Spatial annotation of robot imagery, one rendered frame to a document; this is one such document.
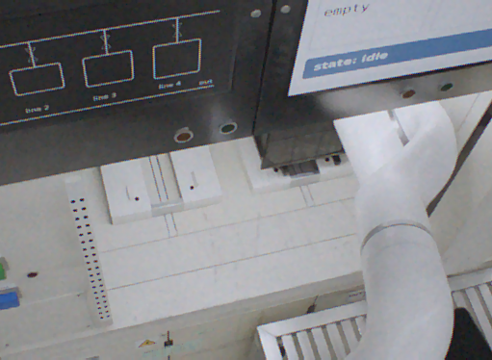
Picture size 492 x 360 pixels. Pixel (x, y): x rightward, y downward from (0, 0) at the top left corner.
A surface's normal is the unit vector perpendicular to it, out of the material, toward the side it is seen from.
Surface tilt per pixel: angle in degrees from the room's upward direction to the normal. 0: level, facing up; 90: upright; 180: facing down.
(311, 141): 89
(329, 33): 90
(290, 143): 89
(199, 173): 0
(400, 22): 90
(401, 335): 42
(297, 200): 0
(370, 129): 24
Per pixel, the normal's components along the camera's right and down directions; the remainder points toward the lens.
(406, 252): -0.05, -0.85
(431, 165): 0.52, 0.07
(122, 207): 0.07, -0.50
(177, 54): 0.27, 0.84
